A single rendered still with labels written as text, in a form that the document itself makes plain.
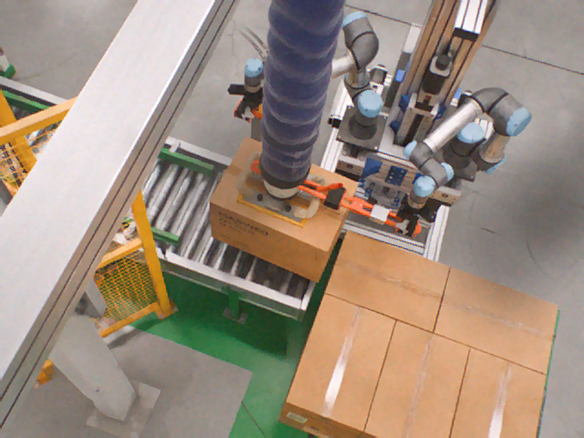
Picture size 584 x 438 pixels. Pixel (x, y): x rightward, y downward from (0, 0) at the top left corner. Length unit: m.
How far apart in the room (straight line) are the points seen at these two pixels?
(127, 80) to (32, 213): 0.22
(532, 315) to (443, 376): 0.62
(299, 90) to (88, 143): 1.46
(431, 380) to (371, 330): 0.38
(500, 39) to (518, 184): 1.27
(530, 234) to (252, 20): 2.52
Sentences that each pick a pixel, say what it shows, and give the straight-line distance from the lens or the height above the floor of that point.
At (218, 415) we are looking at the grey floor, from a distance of 3.83.
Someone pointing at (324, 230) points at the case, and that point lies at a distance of 3.02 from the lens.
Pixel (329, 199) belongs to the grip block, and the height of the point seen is 1.22.
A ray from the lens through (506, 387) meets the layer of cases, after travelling 3.58.
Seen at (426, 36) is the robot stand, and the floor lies 1.63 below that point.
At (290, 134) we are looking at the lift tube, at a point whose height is 1.72.
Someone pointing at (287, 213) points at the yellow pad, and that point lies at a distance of 3.01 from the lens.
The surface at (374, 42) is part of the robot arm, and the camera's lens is 2.88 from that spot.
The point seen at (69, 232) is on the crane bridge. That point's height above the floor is 3.05.
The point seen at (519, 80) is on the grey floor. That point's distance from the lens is 5.27.
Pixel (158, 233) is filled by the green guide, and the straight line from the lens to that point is 3.48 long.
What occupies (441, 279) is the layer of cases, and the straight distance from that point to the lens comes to 3.64.
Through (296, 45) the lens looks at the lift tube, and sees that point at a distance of 2.10.
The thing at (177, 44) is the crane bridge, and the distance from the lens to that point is 0.97.
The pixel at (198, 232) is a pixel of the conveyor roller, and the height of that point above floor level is 0.55.
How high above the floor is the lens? 3.78
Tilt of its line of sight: 64 degrees down
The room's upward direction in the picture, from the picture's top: 12 degrees clockwise
